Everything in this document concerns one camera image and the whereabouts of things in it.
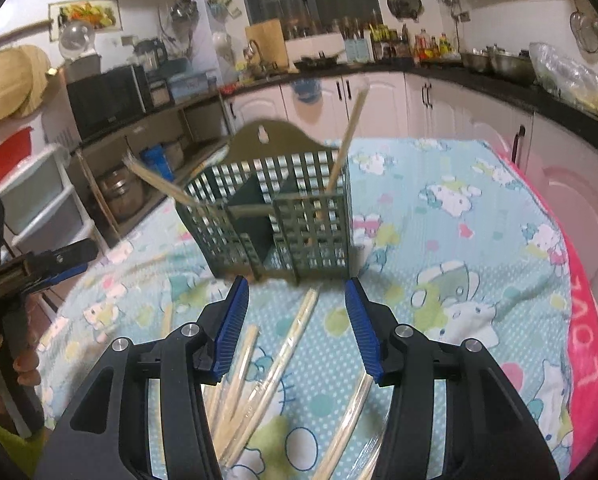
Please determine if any clear plastic bag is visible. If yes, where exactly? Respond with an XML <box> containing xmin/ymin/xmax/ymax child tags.
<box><xmin>529</xmin><ymin>42</ymin><xmax>598</xmax><ymax>122</ymax></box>

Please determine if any knife block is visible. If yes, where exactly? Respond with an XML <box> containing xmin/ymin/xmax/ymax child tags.
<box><xmin>344</xmin><ymin>35</ymin><xmax>372</xmax><ymax>64</ymax></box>

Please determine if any blue storage box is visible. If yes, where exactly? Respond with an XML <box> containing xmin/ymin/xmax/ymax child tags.
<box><xmin>169</xmin><ymin>72</ymin><xmax>216</xmax><ymax>104</ymax></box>

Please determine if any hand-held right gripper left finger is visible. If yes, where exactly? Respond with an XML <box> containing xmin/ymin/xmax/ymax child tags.
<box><xmin>36</xmin><ymin>276</ymin><xmax>252</xmax><ymax>480</ymax></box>

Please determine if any black microwave oven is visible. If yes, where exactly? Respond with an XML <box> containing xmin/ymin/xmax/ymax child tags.
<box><xmin>66</xmin><ymin>64</ymin><xmax>153</xmax><ymax>142</ymax></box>

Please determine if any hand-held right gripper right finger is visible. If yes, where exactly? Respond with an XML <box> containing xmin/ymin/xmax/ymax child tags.
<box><xmin>344</xmin><ymin>277</ymin><xmax>562</xmax><ymax>480</ymax></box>

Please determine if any dark blender jug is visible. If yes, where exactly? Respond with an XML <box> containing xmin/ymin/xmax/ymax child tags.
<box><xmin>134</xmin><ymin>39</ymin><xmax>168</xmax><ymax>74</ymax></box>

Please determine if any row of condiment bottles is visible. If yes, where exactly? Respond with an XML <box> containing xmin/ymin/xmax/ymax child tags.
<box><xmin>413</xmin><ymin>29</ymin><xmax>460</xmax><ymax>62</ymax></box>

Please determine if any clear glass bowl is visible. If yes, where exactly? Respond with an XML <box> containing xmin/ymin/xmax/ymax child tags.
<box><xmin>59</xmin><ymin>20</ymin><xmax>98</xmax><ymax>61</ymax></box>

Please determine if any steel pot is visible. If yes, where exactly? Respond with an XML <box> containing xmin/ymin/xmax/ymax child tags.
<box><xmin>98</xmin><ymin>167</ymin><xmax>146</xmax><ymax>222</ymax></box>

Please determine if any steel basin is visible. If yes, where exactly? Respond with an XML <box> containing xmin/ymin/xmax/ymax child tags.
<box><xmin>460</xmin><ymin>46</ymin><xmax>536</xmax><ymax>84</ymax></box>

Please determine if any round wooden cutting board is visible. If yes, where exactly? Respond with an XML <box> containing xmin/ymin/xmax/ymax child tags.
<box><xmin>0</xmin><ymin>50</ymin><xmax>36</xmax><ymax>122</ymax></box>
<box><xmin>19</xmin><ymin>45</ymin><xmax>53</xmax><ymax>117</ymax></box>

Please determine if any hanging steel pot lid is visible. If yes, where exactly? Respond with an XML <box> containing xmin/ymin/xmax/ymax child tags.
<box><xmin>387</xmin><ymin>0</ymin><xmax>424</xmax><ymax>21</ymax></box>

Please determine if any white plastic drawer unit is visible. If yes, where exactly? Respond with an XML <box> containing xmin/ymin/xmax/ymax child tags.
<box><xmin>0</xmin><ymin>144</ymin><xmax>102</xmax><ymax>257</ymax></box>

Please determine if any fruit wall picture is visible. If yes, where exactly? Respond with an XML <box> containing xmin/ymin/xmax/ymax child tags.
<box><xmin>48</xmin><ymin>0</ymin><xmax>118</xmax><ymax>42</ymax></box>

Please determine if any grey-green plastic utensil holder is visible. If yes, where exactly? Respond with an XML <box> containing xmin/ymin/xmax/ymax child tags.
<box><xmin>176</xmin><ymin>121</ymin><xmax>354</xmax><ymax>286</ymax></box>

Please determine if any black wok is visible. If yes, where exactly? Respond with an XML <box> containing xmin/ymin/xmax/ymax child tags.
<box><xmin>294</xmin><ymin>50</ymin><xmax>346</xmax><ymax>72</ymax></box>

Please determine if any rectangular wooden cutting board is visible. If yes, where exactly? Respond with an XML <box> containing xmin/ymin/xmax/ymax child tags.
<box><xmin>245</xmin><ymin>19</ymin><xmax>290</xmax><ymax>72</ymax></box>

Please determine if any hanging steel colander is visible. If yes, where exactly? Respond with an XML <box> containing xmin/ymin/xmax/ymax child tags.
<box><xmin>171</xmin><ymin>0</ymin><xmax>200</xmax><ymax>24</ymax></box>

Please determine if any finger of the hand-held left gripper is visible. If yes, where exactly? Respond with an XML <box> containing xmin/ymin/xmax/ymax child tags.
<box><xmin>25</xmin><ymin>239</ymin><xmax>98</xmax><ymax>268</ymax></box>
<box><xmin>31</xmin><ymin>262</ymin><xmax>88</xmax><ymax>292</ymax></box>

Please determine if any red plastic basin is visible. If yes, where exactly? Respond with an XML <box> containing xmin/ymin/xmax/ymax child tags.
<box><xmin>0</xmin><ymin>127</ymin><xmax>34</xmax><ymax>183</ymax></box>

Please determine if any person's left hand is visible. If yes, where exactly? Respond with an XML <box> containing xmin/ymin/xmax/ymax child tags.
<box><xmin>0</xmin><ymin>332</ymin><xmax>43</xmax><ymax>431</ymax></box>

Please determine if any blue cartoon printed blanket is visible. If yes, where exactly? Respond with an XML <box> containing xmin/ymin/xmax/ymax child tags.
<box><xmin>34</xmin><ymin>135</ymin><xmax>598</xmax><ymax>480</ymax></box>

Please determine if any pink blanket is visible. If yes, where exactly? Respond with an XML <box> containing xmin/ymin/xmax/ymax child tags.
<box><xmin>494</xmin><ymin>145</ymin><xmax>598</xmax><ymax>467</ymax></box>

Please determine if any blue round cabinet sticker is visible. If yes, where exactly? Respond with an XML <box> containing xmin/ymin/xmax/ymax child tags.
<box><xmin>294</xmin><ymin>80</ymin><xmax>322</xmax><ymax>101</ymax></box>

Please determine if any person's left forearm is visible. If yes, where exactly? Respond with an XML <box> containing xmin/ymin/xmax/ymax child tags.
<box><xmin>0</xmin><ymin>405</ymin><xmax>47</xmax><ymax>466</ymax></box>

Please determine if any black kitchen countertop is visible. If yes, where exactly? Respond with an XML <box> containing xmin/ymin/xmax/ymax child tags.
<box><xmin>219</xmin><ymin>57</ymin><xmax>598</xmax><ymax>133</ymax></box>

